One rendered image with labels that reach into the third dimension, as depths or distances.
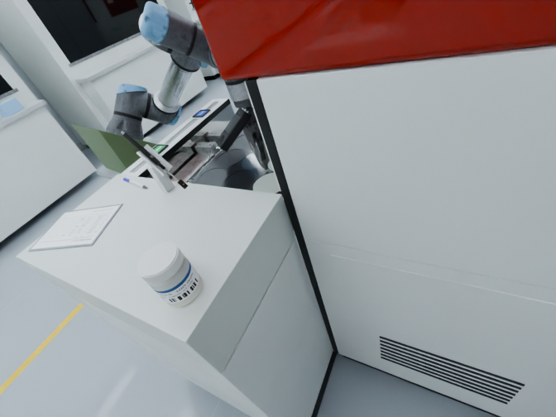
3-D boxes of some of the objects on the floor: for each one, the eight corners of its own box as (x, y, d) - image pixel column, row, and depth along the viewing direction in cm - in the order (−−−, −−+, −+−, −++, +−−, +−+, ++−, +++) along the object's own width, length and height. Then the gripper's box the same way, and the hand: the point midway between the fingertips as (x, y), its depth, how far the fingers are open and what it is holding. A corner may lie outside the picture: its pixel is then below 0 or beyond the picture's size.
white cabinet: (369, 251, 163) (359, 118, 110) (305, 450, 107) (222, 375, 54) (273, 232, 195) (228, 121, 142) (184, 378, 138) (55, 285, 85)
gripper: (270, 92, 70) (291, 165, 83) (256, 86, 76) (278, 155, 90) (239, 106, 68) (266, 179, 81) (227, 98, 75) (254, 166, 88)
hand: (262, 166), depth 84 cm, fingers closed
